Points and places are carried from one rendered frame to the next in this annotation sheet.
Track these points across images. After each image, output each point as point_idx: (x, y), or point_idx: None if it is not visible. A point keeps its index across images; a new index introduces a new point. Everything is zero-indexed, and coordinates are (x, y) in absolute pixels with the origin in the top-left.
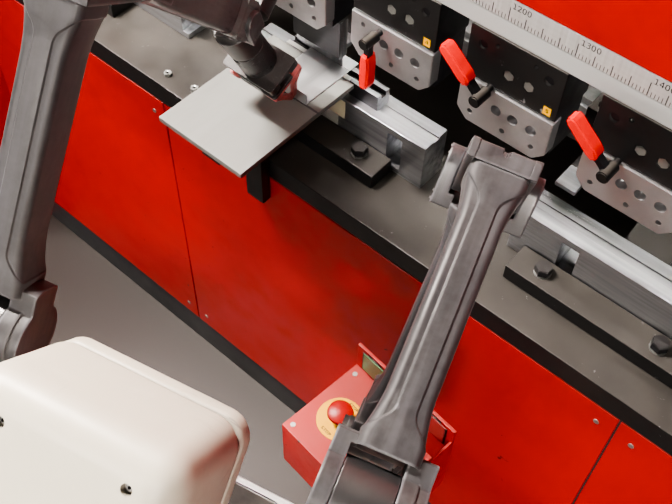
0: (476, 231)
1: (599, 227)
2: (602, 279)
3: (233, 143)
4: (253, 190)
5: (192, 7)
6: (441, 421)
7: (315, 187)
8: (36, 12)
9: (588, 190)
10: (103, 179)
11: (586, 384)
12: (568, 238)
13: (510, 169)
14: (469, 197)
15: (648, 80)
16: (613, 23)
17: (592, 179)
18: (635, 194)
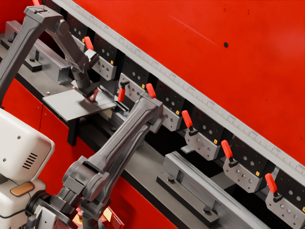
0: (137, 115)
1: (193, 166)
2: (190, 185)
3: (67, 111)
4: (69, 140)
5: (67, 46)
6: (119, 221)
7: (93, 139)
8: (27, 22)
9: (188, 143)
10: None
11: (177, 220)
12: (181, 167)
13: (152, 101)
14: (138, 106)
15: (207, 100)
16: (198, 80)
17: (189, 139)
18: (202, 144)
